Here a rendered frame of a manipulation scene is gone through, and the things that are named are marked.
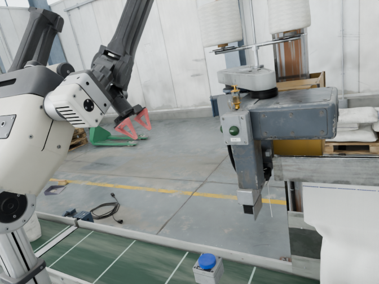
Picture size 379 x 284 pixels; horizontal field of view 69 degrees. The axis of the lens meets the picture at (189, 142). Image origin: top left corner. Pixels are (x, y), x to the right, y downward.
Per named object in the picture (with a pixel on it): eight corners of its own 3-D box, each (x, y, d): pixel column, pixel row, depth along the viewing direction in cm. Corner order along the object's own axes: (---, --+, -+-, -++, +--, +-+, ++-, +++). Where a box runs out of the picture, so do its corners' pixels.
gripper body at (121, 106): (142, 107, 101) (129, 91, 101) (126, 115, 93) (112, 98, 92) (132, 116, 105) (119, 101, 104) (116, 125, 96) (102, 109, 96)
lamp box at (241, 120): (224, 145, 82) (220, 116, 80) (229, 140, 86) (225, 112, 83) (249, 145, 79) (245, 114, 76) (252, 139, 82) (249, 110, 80)
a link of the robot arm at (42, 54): (38, 10, 128) (58, 14, 126) (47, 16, 133) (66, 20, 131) (13, 99, 127) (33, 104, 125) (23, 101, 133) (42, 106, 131)
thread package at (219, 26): (195, 52, 109) (188, 5, 104) (212, 48, 123) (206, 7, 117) (236, 44, 101) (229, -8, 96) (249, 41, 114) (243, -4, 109)
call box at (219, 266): (194, 282, 94) (192, 268, 92) (205, 265, 100) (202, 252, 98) (216, 288, 90) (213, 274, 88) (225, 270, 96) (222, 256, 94)
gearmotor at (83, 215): (59, 228, 243) (53, 213, 239) (73, 218, 255) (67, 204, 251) (82, 233, 228) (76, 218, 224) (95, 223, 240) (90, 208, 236)
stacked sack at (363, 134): (316, 145, 353) (315, 134, 348) (318, 134, 388) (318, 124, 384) (379, 145, 319) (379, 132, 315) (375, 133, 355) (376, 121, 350)
